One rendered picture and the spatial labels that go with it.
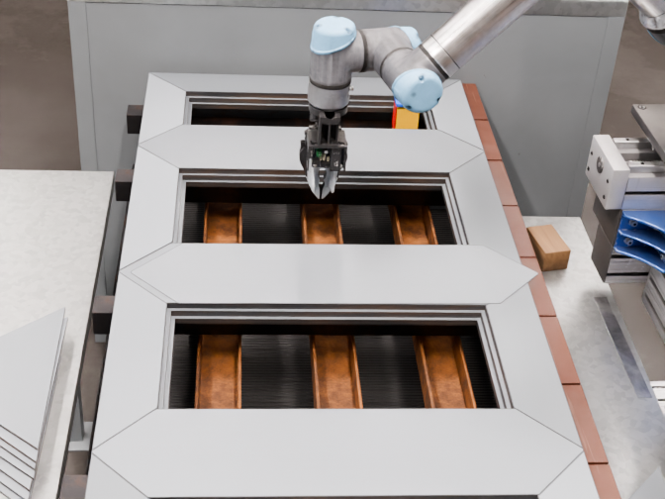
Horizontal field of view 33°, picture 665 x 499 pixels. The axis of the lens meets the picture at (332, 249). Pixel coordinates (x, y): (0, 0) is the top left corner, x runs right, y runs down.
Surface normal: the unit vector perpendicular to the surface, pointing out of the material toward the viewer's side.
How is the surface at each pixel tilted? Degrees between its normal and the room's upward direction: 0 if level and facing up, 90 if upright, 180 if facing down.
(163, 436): 0
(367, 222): 0
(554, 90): 90
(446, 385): 0
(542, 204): 90
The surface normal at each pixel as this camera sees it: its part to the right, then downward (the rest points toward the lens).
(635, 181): 0.11, 0.58
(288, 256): 0.06, -0.81
